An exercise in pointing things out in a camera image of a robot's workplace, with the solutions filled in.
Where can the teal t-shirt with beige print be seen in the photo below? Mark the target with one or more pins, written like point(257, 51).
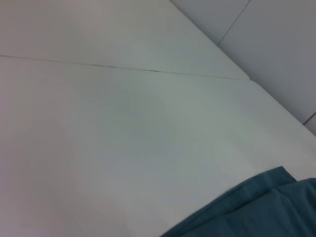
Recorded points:
point(247, 214)

